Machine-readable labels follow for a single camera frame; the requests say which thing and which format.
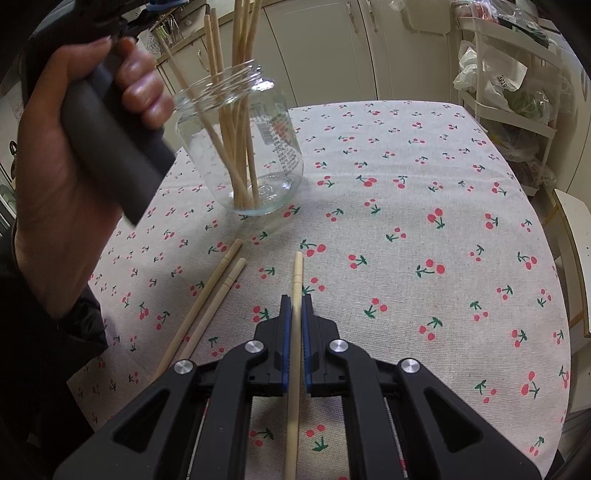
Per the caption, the kitchen utensil rack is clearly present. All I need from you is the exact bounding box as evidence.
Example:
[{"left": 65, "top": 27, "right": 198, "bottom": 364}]
[{"left": 145, "top": 14, "right": 195, "bottom": 61}]

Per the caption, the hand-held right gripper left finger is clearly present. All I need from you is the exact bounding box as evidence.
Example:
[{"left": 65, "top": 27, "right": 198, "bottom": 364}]
[{"left": 52, "top": 294, "right": 293, "bottom": 480}]

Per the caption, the cream tall cabinet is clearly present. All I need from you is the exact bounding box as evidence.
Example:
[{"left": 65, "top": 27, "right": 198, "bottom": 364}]
[{"left": 217, "top": 0, "right": 462, "bottom": 109}]

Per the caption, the bag of green vegetables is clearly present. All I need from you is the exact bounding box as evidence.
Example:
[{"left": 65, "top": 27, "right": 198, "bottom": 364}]
[{"left": 508, "top": 88, "right": 557, "bottom": 123}]

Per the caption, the white shelf rack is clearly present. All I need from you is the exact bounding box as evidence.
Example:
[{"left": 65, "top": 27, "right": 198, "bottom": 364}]
[{"left": 455, "top": 14, "right": 561, "bottom": 197}]

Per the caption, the white plastic bag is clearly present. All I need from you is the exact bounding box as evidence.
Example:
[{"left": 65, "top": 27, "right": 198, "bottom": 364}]
[{"left": 452, "top": 41, "right": 528, "bottom": 112}]

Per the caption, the cream corner cabinet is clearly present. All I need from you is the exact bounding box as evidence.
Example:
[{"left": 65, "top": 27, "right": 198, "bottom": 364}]
[{"left": 157, "top": 32, "right": 227, "bottom": 102}]

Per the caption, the clear glass jar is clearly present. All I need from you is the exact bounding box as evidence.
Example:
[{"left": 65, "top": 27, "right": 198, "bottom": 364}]
[{"left": 173, "top": 59, "right": 304, "bottom": 217}]

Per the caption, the cherry print tablecloth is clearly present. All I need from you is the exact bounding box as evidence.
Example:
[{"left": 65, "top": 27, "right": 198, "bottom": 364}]
[{"left": 67, "top": 100, "right": 571, "bottom": 480}]

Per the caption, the person's left hand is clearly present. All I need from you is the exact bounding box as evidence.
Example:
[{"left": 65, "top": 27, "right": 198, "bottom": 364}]
[{"left": 14, "top": 36, "right": 176, "bottom": 320}]

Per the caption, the clear plastic bag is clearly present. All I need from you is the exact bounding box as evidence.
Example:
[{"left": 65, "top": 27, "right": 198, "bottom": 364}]
[{"left": 501, "top": 134, "right": 557, "bottom": 188}]

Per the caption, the white stool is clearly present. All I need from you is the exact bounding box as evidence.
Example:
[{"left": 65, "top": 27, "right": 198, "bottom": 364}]
[{"left": 551, "top": 188, "right": 591, "bottom": 337}]

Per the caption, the person's left forearm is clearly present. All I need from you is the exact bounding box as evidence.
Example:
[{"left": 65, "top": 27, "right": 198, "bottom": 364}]
[{"left": 0, "top": 249, "right": 109, "bottom": 467}]

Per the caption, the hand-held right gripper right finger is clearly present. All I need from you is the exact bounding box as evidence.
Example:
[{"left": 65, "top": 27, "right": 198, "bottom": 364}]
[{"left": 302, "top": 294, "right": 542, "bottom": 480}]

